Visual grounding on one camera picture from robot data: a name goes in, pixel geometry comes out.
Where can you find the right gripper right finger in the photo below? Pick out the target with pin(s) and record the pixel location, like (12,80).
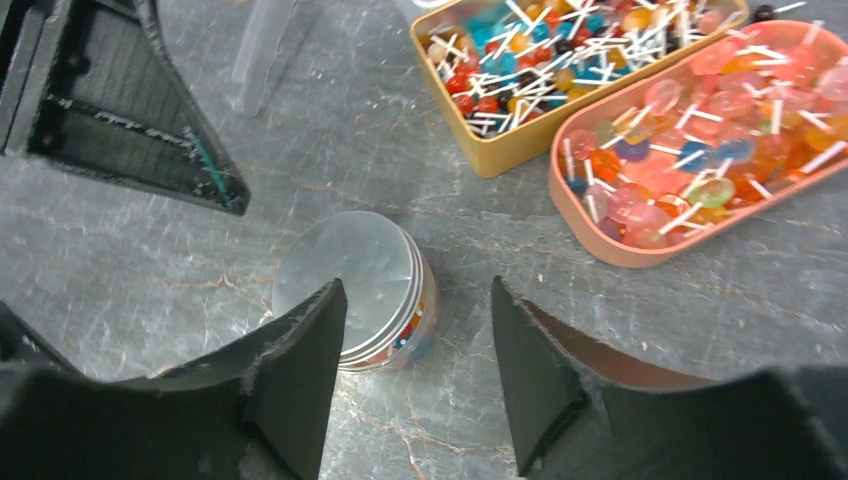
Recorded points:
(580,409)

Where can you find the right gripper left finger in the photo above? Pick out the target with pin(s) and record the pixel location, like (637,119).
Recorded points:
(255,408)

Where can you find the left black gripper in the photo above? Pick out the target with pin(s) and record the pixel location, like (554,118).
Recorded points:
(90,87)

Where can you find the clear plastic scoop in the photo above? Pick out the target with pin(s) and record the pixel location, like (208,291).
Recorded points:
(257,53)

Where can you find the pink tin of lollipops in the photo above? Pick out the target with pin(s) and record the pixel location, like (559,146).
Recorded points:
(673,160)

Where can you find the yellow tin of lollipops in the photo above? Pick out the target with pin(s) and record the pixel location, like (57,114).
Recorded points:
(507,74)

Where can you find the stray black lollipop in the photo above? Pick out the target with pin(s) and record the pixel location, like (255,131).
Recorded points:
(768,12)

